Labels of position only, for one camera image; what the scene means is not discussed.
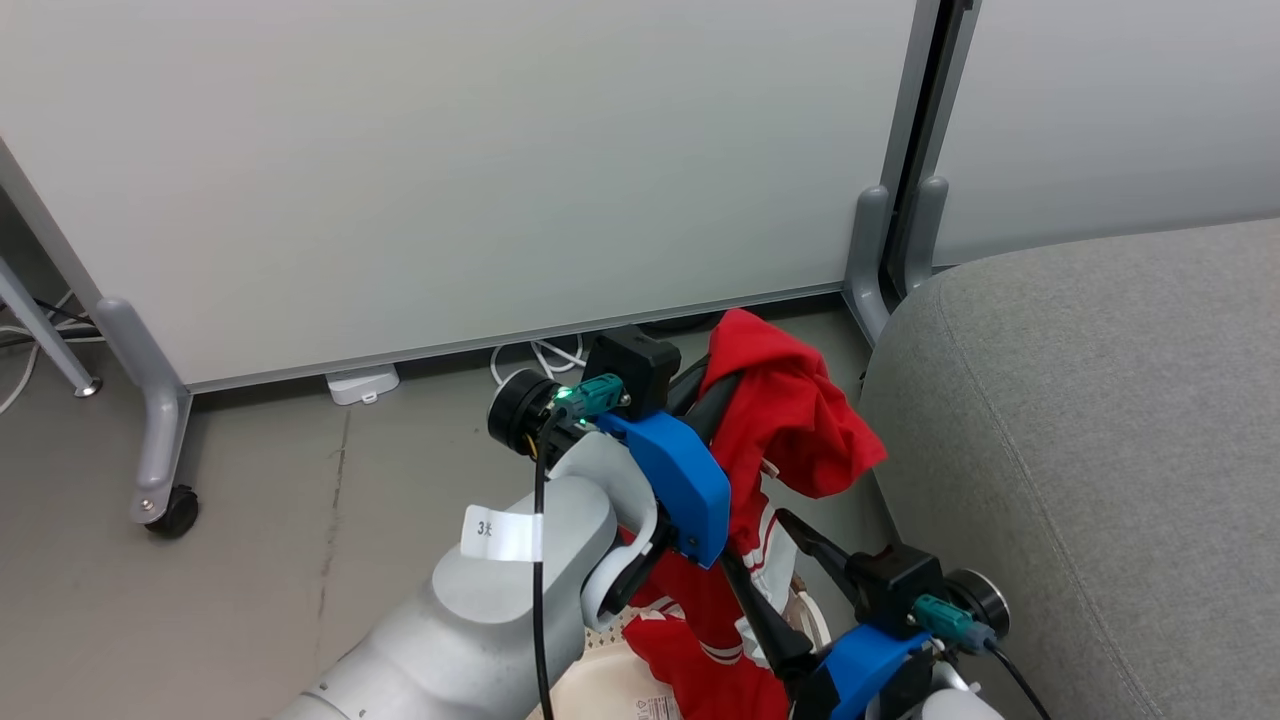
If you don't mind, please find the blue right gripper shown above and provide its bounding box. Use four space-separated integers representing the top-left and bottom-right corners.
719 508 932 720

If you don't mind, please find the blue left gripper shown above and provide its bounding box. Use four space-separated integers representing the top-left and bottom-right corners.
597 355 747 569

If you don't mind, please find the red garment with white stripes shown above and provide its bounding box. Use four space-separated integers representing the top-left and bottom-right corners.
625 308 889 641

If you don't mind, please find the cream perforated laundry basket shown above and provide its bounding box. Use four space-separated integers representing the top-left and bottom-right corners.
525 575 831 720

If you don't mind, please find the black round right gripper motor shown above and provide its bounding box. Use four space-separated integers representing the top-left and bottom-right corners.
945 568 1012 641

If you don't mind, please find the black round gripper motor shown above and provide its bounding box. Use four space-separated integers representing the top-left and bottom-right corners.
945 568 1012 641
487 369 563 458

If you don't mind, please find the black round left gripper motor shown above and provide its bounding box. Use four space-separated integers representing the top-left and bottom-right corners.
487 369 563 458

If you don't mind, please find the grey curved partition leg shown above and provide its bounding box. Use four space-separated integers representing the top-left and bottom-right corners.
900 175 950 297
843 185 892 347

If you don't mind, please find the grey fabric sofa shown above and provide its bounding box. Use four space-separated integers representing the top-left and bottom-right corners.
860 218 1280 720

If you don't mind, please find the white power adapter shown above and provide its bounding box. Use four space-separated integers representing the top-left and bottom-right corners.
325 365 401 407

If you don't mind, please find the wide white partition panel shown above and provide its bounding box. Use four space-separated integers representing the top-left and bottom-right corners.
0 0 946 393

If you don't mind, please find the narrow white partition panel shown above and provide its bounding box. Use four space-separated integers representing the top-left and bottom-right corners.
930 0 1280 269

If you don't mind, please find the black caster wheel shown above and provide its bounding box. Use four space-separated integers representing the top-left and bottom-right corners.
145 485 200 541

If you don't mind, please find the grey partition leg with caster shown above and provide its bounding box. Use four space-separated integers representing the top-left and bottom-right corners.
95 296 194 527

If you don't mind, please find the grey metal table leg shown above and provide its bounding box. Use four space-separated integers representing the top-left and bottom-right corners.
0 255 104 399

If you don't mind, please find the teal left cable connector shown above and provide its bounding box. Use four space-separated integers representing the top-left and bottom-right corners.
553 374 627 422

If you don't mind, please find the teal cable connector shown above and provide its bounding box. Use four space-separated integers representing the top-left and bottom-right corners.
553 374 627 422
912 594 997 657

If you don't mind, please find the teal right cable connector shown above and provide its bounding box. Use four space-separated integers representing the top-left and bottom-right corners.
912 594 997 657

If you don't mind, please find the white looped cable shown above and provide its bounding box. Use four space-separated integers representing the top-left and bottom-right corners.
488 335 591 389

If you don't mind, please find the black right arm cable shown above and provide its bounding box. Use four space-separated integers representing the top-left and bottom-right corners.
985 640 1053 720

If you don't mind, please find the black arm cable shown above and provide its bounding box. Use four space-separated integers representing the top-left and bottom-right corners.
532 418 558 720
985 640 1053 720

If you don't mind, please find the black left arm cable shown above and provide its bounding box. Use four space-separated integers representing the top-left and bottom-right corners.
532 418 558 720

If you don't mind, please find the black floor cable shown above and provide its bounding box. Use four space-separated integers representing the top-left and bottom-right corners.
28 298 101 333

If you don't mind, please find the white floor cable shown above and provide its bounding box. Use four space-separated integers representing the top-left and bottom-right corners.
0 292 104 416

